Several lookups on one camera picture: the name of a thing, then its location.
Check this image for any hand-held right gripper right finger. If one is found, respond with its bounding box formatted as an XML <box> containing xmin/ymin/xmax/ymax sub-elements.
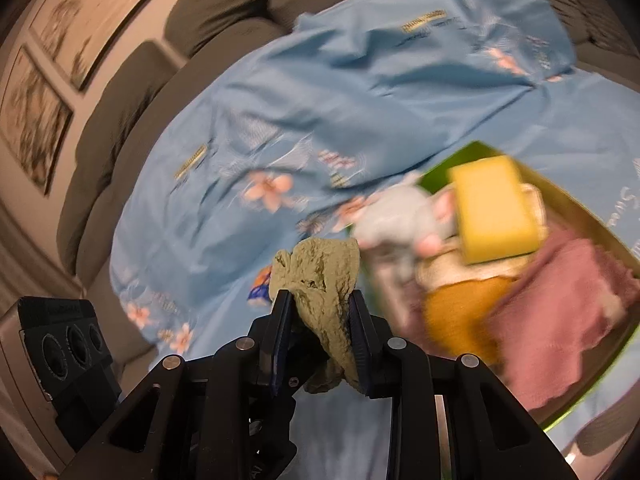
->
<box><xmin>347</xmin><ymin>290</ymin><xmax>568</xmax><ymax>480</ymax></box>

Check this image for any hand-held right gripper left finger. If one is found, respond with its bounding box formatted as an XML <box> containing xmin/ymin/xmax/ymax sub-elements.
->
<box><xmin>60</xmin><ymin>287</ymin><xmax>296</xmax><ymax>480</ymax></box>

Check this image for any green cloth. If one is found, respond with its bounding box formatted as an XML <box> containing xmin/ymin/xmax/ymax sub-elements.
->
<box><xmin>269</xmin><ymin>237</ymin><xmax>362</xmax><ymax>395</ymax></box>

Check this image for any yellow terry towel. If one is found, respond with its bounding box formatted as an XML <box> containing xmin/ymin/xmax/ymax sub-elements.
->
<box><xmin>415</xmin><ymin>182</ymin><xmax>551</xmax><ymax>361</ymax></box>

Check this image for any grey plush toy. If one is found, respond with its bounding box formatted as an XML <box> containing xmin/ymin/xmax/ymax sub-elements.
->
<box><xmin>350</xmin><ymin>172</ymin><xmax>461</xmax><ymax>256</ymax></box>

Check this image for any yellow sponge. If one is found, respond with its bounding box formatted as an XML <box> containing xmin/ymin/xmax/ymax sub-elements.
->
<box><xmin>447</xmin><ymin>155</ymin><xmax>543</xmax><ymax>266</ymax></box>

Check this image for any pink cloth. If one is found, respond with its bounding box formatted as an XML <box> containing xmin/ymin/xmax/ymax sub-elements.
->
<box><xmin>485</xmin><ymin>232</ymin><xmax>636</xmax><ymax>411</ymax></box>

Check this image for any green box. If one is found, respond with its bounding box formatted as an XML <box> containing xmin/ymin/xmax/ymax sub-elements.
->
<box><xmin>345</xmin><ymin>141</ymin><xmax>640</xmax><ymax>431</ymax></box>

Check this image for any blue orange tissue pack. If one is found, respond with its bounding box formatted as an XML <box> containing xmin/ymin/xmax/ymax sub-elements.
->
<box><xmin>247</xmin><ymin>265</ymin><xmax>275</xmax><ymax>307</ymax></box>

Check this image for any blue floral bedsheet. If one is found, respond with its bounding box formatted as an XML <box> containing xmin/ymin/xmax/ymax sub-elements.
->
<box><xmin>107</xmin><ymin>50</ymin><xmax>640</xmax><ymax>480</ymax></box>

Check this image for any grey sofa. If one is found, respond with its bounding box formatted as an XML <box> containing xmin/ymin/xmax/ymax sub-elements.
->
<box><xmin>55</xmin><ymin>0</ymin><xmax>640</xmax><ymax>376</ymax></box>

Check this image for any blue floral pillow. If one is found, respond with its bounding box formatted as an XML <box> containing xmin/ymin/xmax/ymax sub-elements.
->
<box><xmin>295</xmin><ymin>0</ymin><xmax>576</xmax><ymax>111</ymax></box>

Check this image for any framed wall picture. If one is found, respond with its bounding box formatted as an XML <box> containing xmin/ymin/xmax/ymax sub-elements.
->
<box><xmin>27</xmin><ymin>0</ymin><xmax>186</xmax><ymax>92</ymax></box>
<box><xmin>0</xmin><ymin>45</ymin><xmax>73</xmax><ymax>196</ymax></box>

